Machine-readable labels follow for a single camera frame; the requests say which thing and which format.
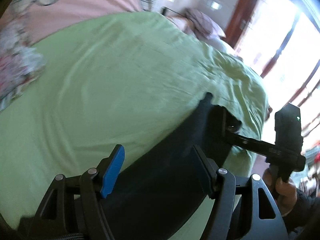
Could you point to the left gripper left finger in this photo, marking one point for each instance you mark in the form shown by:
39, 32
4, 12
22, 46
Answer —
71, 207

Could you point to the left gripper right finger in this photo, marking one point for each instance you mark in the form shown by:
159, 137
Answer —
243, 207

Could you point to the black pants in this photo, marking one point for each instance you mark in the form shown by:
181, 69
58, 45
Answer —
157, 194

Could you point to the person's right hand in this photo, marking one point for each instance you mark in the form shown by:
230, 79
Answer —
287, 192

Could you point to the green bed sheet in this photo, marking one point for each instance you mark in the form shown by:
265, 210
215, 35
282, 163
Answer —
129, 79

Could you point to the purple checked cloth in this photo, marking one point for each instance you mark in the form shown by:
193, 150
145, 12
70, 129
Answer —
195, 22

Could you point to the floral ruffled pillow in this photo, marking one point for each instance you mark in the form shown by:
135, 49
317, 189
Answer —
20, 63

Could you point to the brown wooden door frame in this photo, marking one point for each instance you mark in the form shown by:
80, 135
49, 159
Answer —
240, 18

